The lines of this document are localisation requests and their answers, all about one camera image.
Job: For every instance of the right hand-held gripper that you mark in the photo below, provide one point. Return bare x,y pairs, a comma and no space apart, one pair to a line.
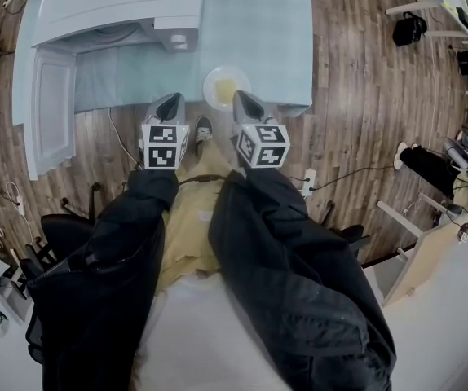
266,147

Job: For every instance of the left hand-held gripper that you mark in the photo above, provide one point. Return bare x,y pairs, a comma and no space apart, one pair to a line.
160,155

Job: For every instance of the white plate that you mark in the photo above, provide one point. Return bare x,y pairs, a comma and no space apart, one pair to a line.
240,77

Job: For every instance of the white microwave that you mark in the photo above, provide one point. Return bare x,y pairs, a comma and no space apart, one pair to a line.
116,2

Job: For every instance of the person's right forearm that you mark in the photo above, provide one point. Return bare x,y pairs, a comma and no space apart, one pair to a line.
291,283

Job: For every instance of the person's left forearm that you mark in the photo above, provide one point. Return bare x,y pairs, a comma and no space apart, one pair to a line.
103,279

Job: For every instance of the person's black shoe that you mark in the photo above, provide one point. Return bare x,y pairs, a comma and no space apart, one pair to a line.
204,134

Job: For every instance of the table with light blue cloth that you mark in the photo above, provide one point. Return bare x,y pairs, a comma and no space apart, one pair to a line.
258,35

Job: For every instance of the white power strip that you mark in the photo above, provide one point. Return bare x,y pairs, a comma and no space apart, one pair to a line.
308,177
21,205

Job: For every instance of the person's yellow trousers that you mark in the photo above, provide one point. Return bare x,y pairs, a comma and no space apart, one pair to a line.
195,226

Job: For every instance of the black bag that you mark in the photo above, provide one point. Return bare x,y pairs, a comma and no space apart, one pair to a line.
409,29

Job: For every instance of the person's white shirt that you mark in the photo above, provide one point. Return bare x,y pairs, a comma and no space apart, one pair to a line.
201,336

